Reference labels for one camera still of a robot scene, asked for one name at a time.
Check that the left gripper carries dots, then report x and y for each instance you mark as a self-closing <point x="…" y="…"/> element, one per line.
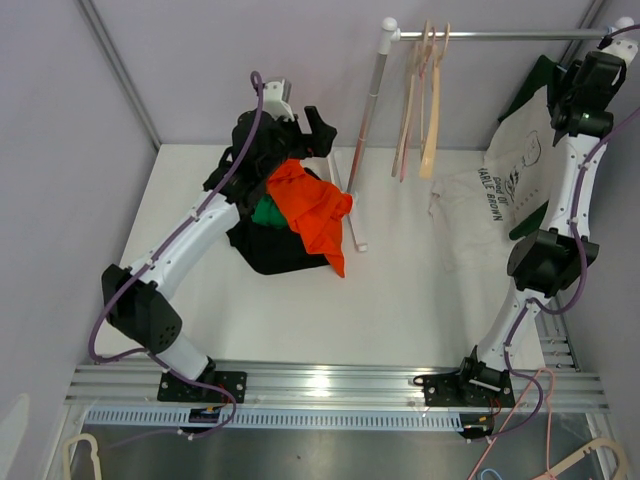
<point x="317" y="144"/>

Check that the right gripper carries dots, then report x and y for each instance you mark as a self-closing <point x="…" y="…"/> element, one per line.
<point x="565" y="86"/>

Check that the orange t shirt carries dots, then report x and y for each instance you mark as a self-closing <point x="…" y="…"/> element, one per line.
<point x="314" y="209"/>

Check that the pink wire hanger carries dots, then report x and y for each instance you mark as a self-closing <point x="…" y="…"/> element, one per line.
<point x="420" y="94"/>

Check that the beige hanger of orange shirt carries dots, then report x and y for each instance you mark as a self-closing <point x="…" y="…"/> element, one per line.
<point x="429" y="146"/>

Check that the beige wooden hanger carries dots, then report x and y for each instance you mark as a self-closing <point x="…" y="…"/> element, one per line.
<point x="414" y="66"/>

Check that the black t shirt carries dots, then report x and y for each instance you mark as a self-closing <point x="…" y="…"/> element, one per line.
<point x="272" y="251"/>

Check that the dark green t shirt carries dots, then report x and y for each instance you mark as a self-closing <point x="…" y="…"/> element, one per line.
<point x="544" y="73"/>

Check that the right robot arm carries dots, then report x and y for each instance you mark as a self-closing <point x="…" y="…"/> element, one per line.
<point x="558" y="252"/>

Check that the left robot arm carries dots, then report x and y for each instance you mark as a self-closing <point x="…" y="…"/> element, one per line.
<point x="137" y="298"/>

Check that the white printed t shirt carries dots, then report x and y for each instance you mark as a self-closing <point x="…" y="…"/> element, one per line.
<point x="474" y="212"/>

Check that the blue hanger bottom right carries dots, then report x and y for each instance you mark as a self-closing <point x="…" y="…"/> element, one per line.
<point x="488" y="474"/>

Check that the beige hanger bottom left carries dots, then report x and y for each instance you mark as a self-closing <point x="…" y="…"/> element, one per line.
<point x="83" y="443"/>

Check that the pink hanger bottom right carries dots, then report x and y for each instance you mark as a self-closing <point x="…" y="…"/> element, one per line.
<point x="533" y="381"/>

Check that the white perforated plastic basket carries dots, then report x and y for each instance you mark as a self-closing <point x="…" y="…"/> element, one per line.
<point x="334" y="163"/>

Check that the metal clothes rack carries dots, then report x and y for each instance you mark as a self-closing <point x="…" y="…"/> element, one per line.
<point x="390" y="33"/>

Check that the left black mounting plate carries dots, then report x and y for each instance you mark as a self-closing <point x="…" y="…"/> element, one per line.
<point x="227" y="383"/>

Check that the black mounting plate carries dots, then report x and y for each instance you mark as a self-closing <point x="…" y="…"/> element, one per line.
<point x="456" y="390"/>
<point x="227" y="383"/>

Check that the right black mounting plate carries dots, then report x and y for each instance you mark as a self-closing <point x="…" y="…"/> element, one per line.
<point x="456" y="390"/>

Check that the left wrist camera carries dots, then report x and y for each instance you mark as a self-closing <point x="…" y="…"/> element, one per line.
<point x="276" y="93"/>

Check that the slotted cable duct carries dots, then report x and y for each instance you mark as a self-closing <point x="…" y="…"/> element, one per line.
<point x="276" y="418"/>

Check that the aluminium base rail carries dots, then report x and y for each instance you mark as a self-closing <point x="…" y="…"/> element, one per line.
<point x="136" y="381"/>

